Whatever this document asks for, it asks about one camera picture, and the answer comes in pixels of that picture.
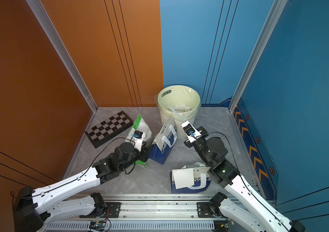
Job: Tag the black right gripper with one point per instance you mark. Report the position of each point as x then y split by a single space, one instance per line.
188 145

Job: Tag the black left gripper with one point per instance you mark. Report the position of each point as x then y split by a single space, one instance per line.
145 154

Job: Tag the blue white bag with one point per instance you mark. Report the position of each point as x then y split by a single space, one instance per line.
202 180
164 141

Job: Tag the white receipt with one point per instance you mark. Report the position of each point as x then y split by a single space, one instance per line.
183 178

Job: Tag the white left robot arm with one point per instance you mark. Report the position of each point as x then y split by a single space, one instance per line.
31 203

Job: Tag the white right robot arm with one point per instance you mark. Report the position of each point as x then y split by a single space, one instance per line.
256 214

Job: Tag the green white paper bag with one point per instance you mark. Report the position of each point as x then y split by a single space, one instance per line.
142 126

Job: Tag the pale green trash bin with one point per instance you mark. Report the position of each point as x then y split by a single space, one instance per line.
181 102

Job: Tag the black white chessboard box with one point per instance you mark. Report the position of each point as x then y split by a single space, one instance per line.
109 128

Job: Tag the green circuit board right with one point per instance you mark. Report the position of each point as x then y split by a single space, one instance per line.
229 224

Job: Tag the green circuit board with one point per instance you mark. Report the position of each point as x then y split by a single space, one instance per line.
229 224
97 226

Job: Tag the green circuit board left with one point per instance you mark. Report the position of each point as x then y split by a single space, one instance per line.
97 226

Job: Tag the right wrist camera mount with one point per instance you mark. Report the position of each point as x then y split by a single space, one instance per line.
191 131

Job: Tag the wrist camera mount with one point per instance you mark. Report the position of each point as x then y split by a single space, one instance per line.
191 131
137 139

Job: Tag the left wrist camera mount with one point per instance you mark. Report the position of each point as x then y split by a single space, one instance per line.
137 139

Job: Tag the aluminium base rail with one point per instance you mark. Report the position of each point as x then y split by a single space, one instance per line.
150 213

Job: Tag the aluminium corner post right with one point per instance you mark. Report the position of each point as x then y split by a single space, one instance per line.
267 29

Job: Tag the aluminium corner post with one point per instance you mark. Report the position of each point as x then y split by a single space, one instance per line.
267 29
46 23

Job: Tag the aluminium corner post left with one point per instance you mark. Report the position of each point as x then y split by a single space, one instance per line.
46 23

